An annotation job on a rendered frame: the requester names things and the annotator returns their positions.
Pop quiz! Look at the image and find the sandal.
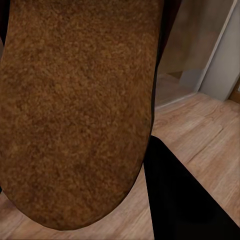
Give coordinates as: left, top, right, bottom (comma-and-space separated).
0, 0, 183, 231

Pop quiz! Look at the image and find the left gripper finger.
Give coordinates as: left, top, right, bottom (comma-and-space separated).
143, 135, 240, 240

